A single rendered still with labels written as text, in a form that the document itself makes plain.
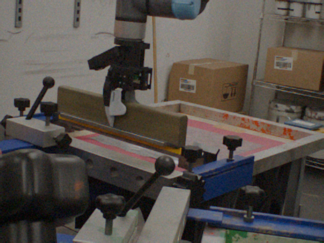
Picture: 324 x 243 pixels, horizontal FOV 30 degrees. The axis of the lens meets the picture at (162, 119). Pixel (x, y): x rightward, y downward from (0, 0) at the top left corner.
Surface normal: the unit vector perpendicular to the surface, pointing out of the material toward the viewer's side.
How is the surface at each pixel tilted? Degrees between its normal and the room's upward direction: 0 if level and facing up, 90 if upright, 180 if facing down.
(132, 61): 90
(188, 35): 90
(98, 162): 90
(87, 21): 90
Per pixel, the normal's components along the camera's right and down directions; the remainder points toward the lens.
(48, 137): 0.78, 0.20
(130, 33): 0.13, 0.23
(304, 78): -0.52, 0.15
